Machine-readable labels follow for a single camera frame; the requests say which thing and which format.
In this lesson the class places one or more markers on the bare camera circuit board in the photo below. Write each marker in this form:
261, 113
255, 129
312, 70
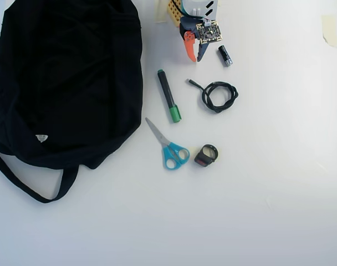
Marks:
209, 32

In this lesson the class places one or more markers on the black fabric bag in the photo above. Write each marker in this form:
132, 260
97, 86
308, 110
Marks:
60, 83

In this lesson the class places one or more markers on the blue-grey gripper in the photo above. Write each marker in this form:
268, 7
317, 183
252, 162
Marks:
189, 41

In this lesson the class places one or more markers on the small black flashlight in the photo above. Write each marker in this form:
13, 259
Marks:
225, 56

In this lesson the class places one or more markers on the black and red bike light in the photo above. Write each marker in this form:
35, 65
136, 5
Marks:
203, 161

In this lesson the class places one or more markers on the yellow perforated base block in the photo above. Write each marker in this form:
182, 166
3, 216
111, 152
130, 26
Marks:
174, 14

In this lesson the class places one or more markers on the black and green marker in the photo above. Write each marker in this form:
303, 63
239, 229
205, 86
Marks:
168, 94

